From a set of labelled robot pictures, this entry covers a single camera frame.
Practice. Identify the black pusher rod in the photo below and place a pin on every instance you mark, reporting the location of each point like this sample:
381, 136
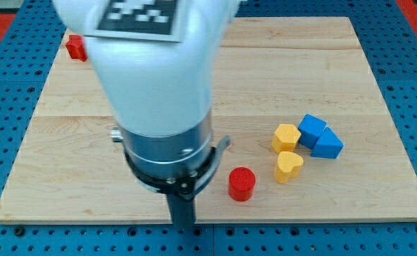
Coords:
182, 211

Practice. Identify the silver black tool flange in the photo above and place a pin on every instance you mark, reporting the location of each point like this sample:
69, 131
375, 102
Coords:
181, 165

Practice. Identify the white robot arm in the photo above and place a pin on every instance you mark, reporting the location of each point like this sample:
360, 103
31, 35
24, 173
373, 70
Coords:
154, 61

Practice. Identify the light wooden board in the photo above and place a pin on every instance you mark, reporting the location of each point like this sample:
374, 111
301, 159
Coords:
268, 71

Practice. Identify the blue cube block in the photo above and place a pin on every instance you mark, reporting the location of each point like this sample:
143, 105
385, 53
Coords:
311, 128

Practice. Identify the red cylinder block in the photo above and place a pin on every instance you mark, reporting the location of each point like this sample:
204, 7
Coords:
241, 184

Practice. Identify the yellow heart block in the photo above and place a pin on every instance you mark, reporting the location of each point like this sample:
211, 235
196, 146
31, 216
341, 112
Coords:
288, 166

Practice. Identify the yellow hexagon block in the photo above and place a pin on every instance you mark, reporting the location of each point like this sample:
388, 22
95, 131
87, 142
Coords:
285, 138

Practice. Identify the black white fiducial marker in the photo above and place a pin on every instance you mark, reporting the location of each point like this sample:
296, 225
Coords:
145, 20

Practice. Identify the blue triangular block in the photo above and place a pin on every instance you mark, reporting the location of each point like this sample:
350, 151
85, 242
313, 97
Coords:
328, 145

